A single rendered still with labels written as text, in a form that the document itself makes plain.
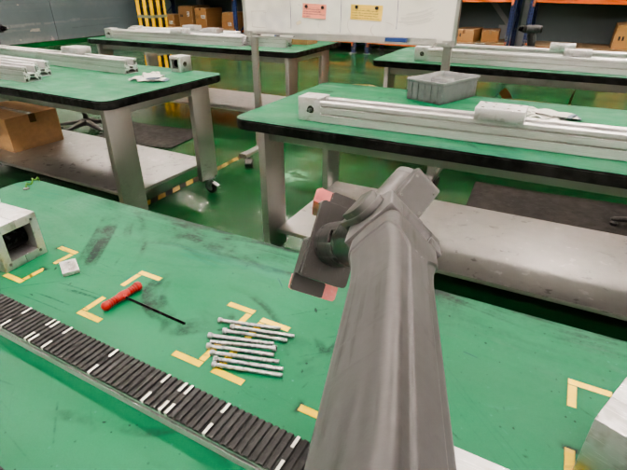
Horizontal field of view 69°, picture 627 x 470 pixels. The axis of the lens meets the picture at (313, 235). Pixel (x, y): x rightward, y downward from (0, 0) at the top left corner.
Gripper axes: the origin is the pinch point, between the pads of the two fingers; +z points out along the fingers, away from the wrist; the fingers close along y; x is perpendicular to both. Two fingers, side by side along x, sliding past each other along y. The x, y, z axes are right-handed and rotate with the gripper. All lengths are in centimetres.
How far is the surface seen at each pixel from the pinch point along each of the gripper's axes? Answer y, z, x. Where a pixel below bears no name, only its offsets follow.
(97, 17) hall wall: -539, 1199, -302
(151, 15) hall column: -342, 657, -116
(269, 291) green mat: 8.0, 18.1, 1.4
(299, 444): 23.8, -12.9, 1.0
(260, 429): 23.9, -9.7, -2.8
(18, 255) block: 15, 43, -43
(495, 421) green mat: 15.9, -16.0, 25.5
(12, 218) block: 8, 40, -46
